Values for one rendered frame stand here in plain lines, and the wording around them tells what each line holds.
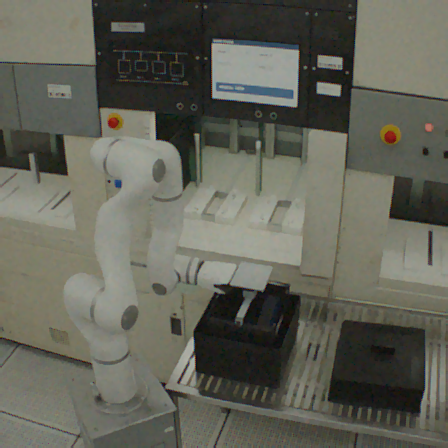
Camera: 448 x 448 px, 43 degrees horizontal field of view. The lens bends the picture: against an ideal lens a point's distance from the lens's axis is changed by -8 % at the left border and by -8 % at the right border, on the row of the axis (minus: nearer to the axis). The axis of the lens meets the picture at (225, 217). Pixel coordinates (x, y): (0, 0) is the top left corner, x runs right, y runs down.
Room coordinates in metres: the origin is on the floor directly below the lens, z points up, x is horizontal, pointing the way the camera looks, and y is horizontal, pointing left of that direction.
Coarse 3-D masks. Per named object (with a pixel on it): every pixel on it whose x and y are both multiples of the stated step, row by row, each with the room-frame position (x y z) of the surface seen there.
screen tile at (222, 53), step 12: (216, 48) 1.89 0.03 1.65; (228, 48) 1.88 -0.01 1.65; (240, 48) 1.87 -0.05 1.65; (216, 60) 1.89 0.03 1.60; (228, 60) 1.88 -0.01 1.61; (240, 60) 1.87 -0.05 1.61; (252, 60) 1.86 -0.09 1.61; (216, 72) 1.89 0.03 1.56; (228, 72) 1.88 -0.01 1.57; (240, 72) 1.87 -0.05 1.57
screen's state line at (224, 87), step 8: (216, 88) 1.89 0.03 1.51; (224, 88) 1.88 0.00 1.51; (232, 88) 1.87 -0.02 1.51; (240, 88) 1.87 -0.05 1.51; (248, 88) 1.86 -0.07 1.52; (256, 88) 1.85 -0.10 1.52; (264, 88) 1.84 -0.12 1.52; (272, 88) 1.84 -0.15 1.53; (280, 88) 1.83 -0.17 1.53; (264, 96) 1.84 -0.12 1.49; (272, 96) 1.84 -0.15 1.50; (280, 96) 1.83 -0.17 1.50; (288, 96) 1.82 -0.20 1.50
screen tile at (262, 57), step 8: (256, 56) 1.85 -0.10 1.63; (264, 56) 1.84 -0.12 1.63; (272, 56) 1.84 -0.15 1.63; (280, 56) 1.83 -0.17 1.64; (256, 64) 1.85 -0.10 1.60; (272, 64) 1.84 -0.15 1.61; (280, 64) 1.83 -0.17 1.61; (288, 64) 1.82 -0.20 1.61; (256, 72) 1.85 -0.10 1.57; (264, 72) 1.84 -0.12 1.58; (272, 72) 1.84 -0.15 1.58; (280, 72) 1.83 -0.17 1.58; (288, 72) 1.82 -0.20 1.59; (264, 80) 1.84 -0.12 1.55; (272, 80) 1.84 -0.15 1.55; (280, 80) 1.83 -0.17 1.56; (288, 80) 1.82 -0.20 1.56
